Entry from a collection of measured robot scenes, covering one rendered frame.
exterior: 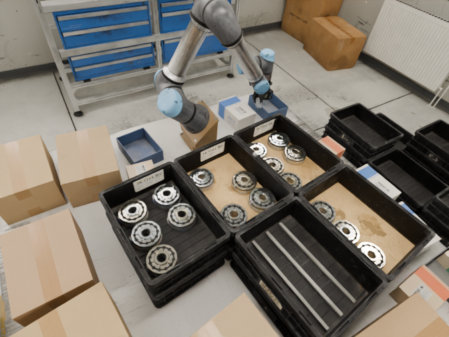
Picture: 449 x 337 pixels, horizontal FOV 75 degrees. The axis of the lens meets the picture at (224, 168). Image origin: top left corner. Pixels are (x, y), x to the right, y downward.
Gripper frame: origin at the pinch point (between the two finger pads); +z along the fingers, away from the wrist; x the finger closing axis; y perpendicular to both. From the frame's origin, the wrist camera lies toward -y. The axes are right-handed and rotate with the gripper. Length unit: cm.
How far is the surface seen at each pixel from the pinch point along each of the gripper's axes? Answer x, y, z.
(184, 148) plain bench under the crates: -53, 9, 2
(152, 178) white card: -77, 38, -20
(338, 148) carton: 17, 49, -1
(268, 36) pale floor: 168, -213, 88
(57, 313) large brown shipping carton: -116, 72, -23
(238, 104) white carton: -12.8, -1.8, -4.5
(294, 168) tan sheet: -18, 54, -9
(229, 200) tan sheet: -52, 56, -11
